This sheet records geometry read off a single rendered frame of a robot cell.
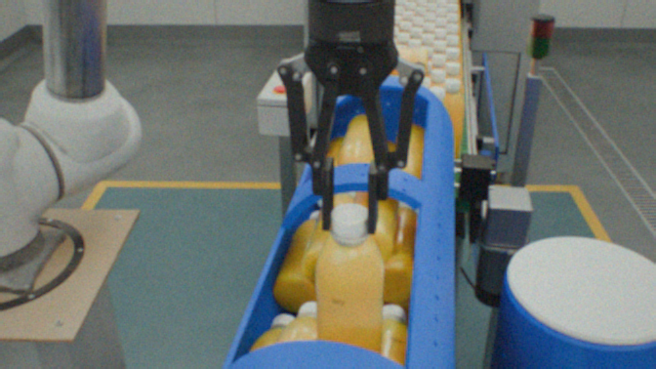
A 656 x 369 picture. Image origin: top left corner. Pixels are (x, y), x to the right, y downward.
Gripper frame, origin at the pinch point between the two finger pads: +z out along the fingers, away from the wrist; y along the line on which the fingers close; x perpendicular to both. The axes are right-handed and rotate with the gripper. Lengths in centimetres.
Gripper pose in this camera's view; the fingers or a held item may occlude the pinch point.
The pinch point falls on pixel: (350, 197)
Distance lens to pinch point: 65.5
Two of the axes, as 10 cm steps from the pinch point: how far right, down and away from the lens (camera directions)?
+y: 9.9, 0.7, -1.4
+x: 1.5, -4.8, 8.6
